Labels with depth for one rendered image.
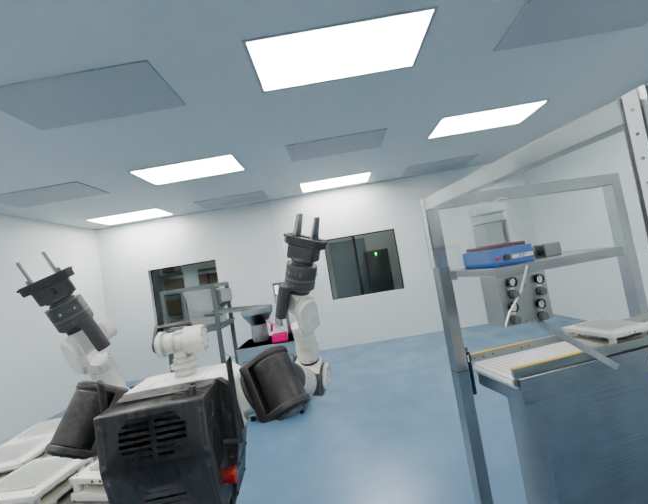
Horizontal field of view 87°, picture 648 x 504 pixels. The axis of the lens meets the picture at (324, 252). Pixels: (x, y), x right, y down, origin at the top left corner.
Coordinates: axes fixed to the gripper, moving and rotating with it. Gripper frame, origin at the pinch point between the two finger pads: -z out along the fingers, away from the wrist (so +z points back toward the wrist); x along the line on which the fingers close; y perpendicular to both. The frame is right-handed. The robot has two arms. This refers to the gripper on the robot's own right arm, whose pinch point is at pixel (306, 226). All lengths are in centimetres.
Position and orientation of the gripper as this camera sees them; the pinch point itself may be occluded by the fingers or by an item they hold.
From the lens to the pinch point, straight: 94.3
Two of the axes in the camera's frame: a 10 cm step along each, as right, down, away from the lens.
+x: -8.9, -2.2, 3.9
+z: -1.4, 9.6, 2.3
